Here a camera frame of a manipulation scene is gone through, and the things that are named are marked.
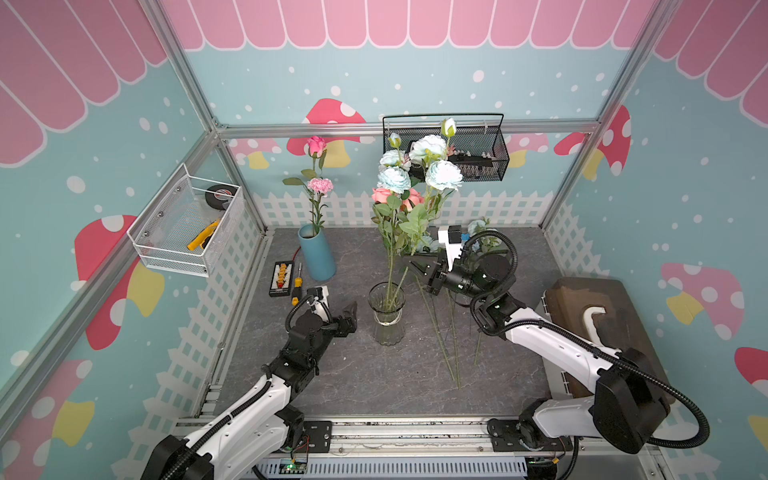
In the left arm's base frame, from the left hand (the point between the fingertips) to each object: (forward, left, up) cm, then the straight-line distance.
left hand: (344, 308), depth 83 cm
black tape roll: (+20, +34, +21) cm, 45 cm away
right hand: (0, -16, +22) cm, 27 cm away
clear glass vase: (0, -12, +5) cm, 13 cm away
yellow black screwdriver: (+14, +19, -11) cm, 26 cm away
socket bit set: (+37, -37, +22) cm, 57 cm away
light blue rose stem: (-2, -28, -13) cm, 31 cm away
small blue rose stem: (-6, -39, -13) cm, 42 cm away
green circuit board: (-36, +11, -14) cm, 40 cm away
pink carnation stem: (+26, +7, +22) cm, 35 cm away
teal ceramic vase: (+20, +11, -4) cm, 24 cm away
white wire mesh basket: (+13, +42, +19) cm, 48 cm away
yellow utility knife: (+7, +33, +20) cm, 39 cm away
